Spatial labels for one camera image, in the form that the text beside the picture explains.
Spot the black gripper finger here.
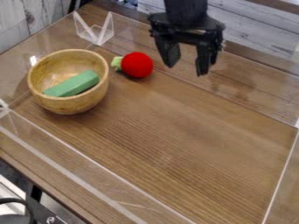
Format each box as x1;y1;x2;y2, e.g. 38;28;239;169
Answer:
195;41;219;76
155;36;182;68

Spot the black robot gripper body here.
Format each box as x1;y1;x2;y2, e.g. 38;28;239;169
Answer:
149;0;226;47

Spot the green foam block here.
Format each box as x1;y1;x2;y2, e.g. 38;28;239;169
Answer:
42;70;100;97

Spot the light wooden bowl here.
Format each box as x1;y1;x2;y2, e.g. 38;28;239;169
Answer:
27;49;110;115

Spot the red ball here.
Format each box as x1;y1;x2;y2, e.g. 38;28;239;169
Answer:
121;52;154;78

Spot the small green cube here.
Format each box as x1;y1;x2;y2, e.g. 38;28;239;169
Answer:
111;56;123;71

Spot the clear acrylic corner bracket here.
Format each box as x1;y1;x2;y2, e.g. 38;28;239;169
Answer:
72;12;115;46

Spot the clear acrylic tray wall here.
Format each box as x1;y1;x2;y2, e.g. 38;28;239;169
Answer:
0;100;195;224

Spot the black table leg bracket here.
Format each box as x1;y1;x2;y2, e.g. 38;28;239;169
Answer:
26;185;67;224

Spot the black cable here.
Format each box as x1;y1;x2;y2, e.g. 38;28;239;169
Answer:
0;198;39;224

